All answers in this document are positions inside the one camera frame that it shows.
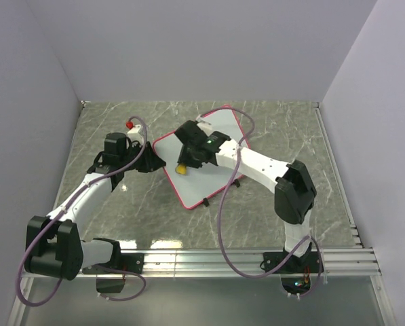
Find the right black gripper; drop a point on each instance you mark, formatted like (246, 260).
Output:
(184, 159)

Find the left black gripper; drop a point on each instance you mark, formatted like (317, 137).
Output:
(151, 160)

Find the yellow bone shaped eraser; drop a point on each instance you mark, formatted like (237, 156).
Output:
(181, 169)

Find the pink framed whiteboard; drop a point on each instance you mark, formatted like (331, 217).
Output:
(199, 184)

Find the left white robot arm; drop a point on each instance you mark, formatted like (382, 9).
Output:
(53, 243)

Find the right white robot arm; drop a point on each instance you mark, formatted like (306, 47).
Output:
(291, 184)

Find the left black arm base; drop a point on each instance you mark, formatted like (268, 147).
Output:
(113, 278)

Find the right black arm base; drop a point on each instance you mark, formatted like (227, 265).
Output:
(298, 274)

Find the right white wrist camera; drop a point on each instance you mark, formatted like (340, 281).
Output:
(204, 125)

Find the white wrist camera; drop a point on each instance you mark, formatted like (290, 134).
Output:
(135, 132)
(204, 125)

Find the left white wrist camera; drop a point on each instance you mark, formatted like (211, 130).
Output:
(135, 132)

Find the aluminium mounting rail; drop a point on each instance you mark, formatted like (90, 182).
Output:
(157, 263)

